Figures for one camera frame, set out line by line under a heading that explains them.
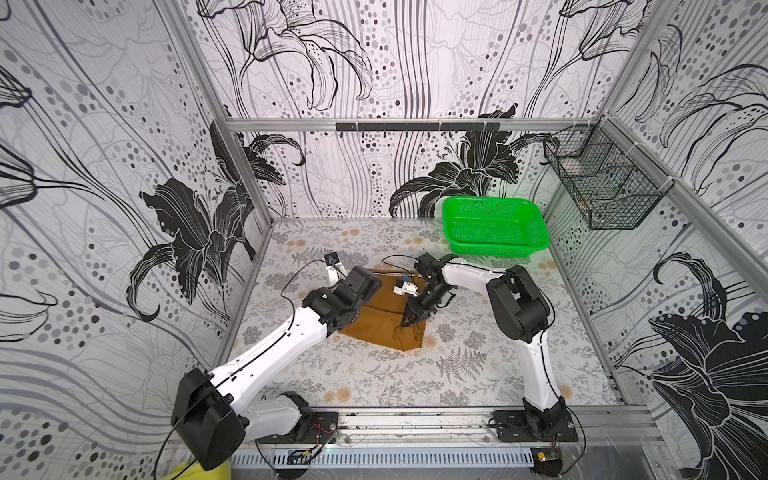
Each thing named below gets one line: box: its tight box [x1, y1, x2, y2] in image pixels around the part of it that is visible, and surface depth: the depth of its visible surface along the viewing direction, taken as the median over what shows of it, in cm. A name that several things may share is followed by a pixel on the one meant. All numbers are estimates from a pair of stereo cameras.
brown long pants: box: [340, 268, 426, 351], surface depth 86 cm
